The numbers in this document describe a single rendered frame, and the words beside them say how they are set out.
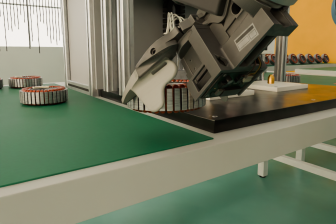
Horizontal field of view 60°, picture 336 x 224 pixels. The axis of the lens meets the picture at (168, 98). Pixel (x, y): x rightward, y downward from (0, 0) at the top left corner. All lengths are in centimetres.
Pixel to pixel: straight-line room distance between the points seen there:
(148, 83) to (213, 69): 9
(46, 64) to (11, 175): 678
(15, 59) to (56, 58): 84
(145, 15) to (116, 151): 61
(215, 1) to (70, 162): 24
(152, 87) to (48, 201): 16
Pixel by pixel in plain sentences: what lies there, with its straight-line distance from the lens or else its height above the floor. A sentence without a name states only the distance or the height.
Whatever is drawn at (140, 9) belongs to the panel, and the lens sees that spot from 92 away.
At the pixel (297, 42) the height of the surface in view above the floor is 101.
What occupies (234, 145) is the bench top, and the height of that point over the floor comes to 74.
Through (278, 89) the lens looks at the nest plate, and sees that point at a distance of 84.
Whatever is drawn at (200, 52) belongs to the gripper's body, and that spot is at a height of 87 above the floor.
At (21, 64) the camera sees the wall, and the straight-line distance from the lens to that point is 702.
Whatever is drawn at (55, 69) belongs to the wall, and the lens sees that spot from 715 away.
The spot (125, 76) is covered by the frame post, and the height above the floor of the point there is 82.
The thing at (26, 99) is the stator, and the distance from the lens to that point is 76.
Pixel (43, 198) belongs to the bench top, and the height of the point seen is 74.
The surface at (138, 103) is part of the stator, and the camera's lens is 38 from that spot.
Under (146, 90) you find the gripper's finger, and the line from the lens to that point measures 35.
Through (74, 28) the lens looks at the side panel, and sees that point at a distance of 103.
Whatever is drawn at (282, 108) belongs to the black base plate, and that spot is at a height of 77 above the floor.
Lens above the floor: 87
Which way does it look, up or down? 9 degrees down
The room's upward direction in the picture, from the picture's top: straight up
